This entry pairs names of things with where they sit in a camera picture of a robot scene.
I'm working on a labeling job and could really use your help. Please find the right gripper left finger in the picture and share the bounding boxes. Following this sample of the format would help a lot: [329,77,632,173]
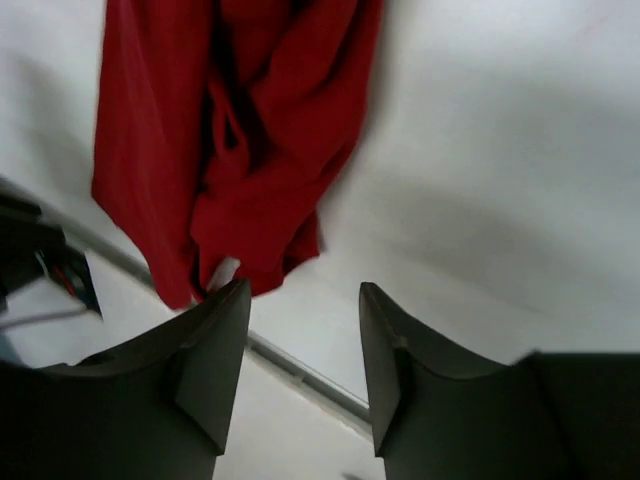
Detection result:
[1,280,250,479]

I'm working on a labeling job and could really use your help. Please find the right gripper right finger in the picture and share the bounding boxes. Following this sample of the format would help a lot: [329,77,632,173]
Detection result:
[359,282,639,479]

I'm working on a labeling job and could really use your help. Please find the red t shirt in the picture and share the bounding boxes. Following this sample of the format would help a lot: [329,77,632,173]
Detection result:
[91,1,384,309]

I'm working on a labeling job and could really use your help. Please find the aluminium rail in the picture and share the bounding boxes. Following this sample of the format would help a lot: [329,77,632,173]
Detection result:
[1,178,368,420]

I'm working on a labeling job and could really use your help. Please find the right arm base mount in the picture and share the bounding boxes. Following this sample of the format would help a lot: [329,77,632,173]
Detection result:
[1,191,103,330]

